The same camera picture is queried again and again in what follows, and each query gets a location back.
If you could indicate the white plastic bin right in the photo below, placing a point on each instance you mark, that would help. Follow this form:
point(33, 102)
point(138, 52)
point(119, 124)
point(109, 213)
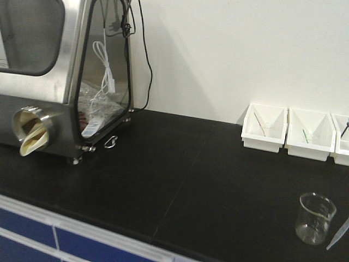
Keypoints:
point(340, 154)

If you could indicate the stainless steel glove box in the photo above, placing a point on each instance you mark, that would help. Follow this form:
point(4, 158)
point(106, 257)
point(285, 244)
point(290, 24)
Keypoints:
point(72, 60)

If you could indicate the red tipped stick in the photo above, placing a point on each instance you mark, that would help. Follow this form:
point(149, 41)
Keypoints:
point(261, 123)

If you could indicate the white plastic bin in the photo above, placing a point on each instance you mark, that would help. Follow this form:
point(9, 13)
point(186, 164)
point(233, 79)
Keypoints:
point(276, 119)
point(340, 154)
point(320, 131)

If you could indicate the white plastic bin left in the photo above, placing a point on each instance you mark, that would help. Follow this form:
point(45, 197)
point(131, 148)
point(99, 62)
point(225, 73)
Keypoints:
point(276, 119)

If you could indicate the blue and white bench cabinet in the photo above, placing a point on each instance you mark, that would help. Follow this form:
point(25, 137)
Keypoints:
point(30, 233)

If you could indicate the cream rubber glove sleeve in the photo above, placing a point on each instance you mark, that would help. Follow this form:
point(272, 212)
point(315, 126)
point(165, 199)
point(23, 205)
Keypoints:
point(33, 129)

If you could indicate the metal ring clip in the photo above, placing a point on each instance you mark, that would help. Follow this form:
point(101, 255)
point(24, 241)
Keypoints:
point(111, 142)

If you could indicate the clear glass beaker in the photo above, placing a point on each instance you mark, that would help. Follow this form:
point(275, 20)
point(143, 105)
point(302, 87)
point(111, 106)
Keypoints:
point(315, 214)

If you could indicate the black wire tripod stand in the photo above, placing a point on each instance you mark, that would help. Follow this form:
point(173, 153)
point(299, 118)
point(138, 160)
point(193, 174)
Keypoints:
point(345, 129)

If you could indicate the white plastic bin middle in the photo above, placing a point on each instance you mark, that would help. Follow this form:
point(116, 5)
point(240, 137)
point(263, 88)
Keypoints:
point(320, 131)

